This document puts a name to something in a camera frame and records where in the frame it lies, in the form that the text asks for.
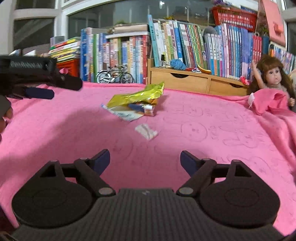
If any stack of flat books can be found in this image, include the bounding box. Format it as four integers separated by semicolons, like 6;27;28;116
48;37;81;62

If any miniature bicycle model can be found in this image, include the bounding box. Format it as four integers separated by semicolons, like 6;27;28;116
95;65;134;84

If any wooden drawer organizer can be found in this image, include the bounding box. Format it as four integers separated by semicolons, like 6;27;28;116
147;59;247;96

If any white blue tube wrapper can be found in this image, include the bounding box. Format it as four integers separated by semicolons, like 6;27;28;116
101;102;155;121

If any yellow foil snack bag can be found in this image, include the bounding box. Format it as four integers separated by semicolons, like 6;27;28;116
107;82;165;108

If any pink bunny print towel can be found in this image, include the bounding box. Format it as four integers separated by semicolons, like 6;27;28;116
1;83;295;235

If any pink toy house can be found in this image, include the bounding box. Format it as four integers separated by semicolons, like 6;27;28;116
261;0;286;48

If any red plastic crate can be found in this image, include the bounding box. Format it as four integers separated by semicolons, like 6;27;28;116
57;59;80;77

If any row of upright books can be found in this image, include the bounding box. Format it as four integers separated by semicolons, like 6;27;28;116
80;16;295;85

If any white crumpled tissue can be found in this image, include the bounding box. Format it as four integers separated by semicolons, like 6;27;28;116
135;123;158;140

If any blue yarn ball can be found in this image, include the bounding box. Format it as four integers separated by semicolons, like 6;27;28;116
170;59;187;71

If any brown haired doll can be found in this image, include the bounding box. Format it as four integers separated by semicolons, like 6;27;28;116
247;55;295;109

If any red basket on books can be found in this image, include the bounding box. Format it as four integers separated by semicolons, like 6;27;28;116
211;6;257;32

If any person left hand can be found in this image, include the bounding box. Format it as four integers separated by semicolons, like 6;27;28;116
0;95;13;140

